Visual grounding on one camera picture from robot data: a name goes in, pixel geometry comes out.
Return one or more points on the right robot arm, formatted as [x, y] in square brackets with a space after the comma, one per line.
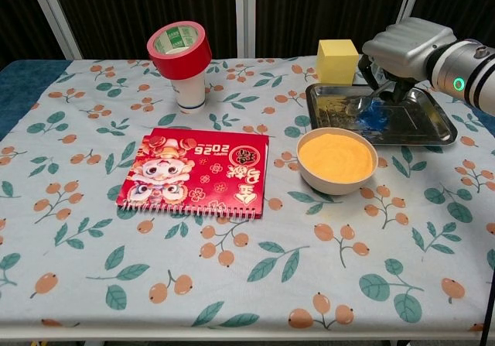
[472, 75]

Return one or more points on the white paper cup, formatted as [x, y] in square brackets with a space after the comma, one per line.
[190, 94]

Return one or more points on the red tape roll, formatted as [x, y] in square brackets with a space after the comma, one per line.
[185, 63]

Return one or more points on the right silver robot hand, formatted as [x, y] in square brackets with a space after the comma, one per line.
[410, 48]

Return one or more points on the floral fruit print tablecloth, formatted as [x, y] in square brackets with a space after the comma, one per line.
[247, 261]

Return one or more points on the stainless steel tray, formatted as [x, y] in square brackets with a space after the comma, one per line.
[421, 125]

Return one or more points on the orange bowl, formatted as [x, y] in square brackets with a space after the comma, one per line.
[336, 185]

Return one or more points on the dark corrugated screen panel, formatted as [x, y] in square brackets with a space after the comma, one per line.
[328, 5]
[19, 17]
[127, 9]
[464, 1]

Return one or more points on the red 2026 spiral calendar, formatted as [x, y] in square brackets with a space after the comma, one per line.
[193, 175]

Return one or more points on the yellow foam cube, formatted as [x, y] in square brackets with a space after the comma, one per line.
[336, 61]

